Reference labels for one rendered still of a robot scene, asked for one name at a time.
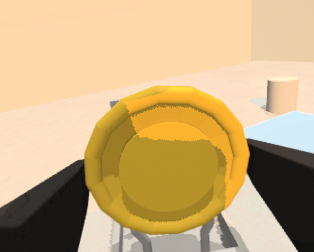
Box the beige cylinder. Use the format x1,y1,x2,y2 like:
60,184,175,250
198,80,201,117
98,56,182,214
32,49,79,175
266,76,299,114

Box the grey dish rack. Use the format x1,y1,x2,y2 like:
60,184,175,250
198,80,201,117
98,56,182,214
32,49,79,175
112,209,250,252

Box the yellow round plate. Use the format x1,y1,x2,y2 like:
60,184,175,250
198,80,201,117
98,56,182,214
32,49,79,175
84,86,249,235

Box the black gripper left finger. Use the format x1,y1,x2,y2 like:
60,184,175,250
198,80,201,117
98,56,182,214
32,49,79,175
0,159,89,252

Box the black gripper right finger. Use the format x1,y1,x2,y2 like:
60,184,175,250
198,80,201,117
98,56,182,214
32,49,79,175
246,138,314,252

